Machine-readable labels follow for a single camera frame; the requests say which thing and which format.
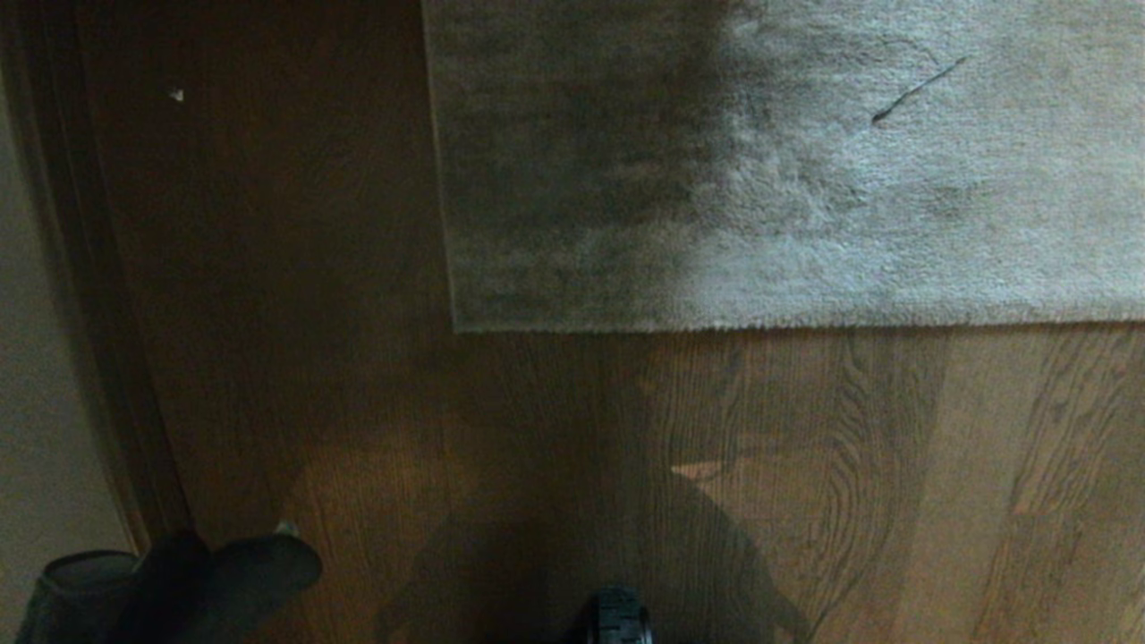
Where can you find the grey shaggy rug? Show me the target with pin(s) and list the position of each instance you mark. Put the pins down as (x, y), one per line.
(805, 179)

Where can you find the black thread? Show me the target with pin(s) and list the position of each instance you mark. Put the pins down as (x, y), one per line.
(912, 92)

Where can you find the dark wooden baseboard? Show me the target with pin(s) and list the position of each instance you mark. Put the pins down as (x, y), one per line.
(107, 313)

